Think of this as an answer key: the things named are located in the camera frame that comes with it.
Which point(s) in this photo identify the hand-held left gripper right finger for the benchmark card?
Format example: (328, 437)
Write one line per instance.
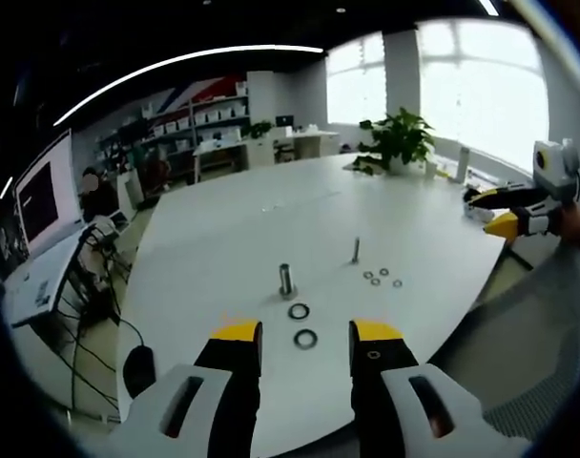
(390, 377)

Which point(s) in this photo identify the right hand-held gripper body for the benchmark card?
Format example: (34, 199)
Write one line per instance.
(554, 174)

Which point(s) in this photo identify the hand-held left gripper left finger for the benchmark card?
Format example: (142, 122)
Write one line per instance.
(223, 377)

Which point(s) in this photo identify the large metal washer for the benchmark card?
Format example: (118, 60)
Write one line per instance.
(305, 339)
(299, 311)

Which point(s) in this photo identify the large metal threaded stud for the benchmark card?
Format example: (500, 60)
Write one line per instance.
(285, 281)

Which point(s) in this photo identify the thin metal threaded stud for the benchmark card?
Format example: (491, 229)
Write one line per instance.
(355, 250)

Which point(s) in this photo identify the person's right hand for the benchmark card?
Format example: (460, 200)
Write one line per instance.
(578, 224)

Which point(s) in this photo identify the white bottle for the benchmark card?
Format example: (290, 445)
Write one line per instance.
(462, 164)

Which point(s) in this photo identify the potted green plant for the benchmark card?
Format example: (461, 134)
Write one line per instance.
(399, 138)

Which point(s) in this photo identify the grey mesh chair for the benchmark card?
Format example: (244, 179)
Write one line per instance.
(533, 343)

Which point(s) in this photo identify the white robot device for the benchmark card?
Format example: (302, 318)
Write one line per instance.
(99, 248)

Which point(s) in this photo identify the white side desk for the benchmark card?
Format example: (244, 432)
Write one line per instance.
(37, 286)

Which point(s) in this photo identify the black computer monitor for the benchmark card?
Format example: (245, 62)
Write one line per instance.
(283, 120)

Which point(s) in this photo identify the white workbench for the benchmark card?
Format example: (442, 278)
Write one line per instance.
(266, 145)

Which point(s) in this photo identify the small green plant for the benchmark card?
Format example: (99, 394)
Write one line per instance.
(257, 129)

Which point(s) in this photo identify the large display screen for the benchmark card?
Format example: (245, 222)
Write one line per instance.
(44, 200)

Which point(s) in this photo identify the storage shelf with white bins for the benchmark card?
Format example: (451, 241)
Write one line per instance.
(194, 119)

